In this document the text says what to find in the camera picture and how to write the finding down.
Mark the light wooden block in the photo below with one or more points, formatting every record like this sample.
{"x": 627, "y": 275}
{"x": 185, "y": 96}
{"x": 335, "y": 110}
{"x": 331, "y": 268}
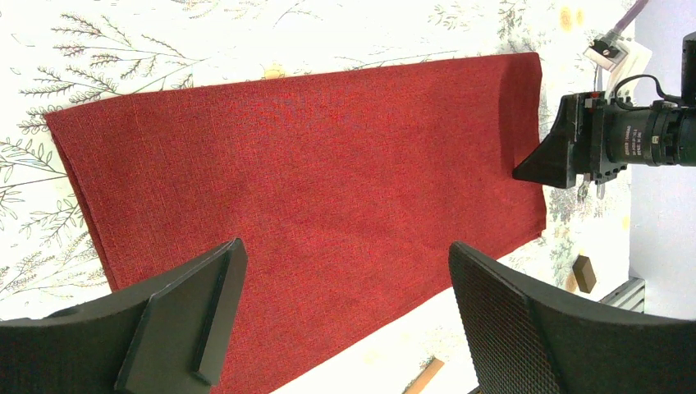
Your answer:
{"x": 428, "y": 372}

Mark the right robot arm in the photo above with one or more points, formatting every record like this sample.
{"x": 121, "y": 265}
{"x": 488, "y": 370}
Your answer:
{"x": 661, "y": 134}

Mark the dark red cloth napkin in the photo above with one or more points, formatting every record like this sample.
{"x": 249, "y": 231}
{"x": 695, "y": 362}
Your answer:
{"x": 346, "y": 188}

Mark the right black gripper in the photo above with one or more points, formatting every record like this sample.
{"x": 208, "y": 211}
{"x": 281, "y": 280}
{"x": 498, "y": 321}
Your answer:
{"x": 586, "y": 120}

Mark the dark brown block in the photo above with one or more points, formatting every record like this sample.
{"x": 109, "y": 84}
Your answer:
{"x": 585, "y": 276}

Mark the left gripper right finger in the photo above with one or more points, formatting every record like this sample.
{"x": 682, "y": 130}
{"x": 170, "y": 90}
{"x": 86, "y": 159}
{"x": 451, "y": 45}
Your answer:
{"x": 526, "y": 336}

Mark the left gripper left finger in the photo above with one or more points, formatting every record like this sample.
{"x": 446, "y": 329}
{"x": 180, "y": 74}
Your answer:
{"x": 167, "y": 334}

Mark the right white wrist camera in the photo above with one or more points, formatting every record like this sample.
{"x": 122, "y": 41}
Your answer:
{"x": 621, "y": 58}

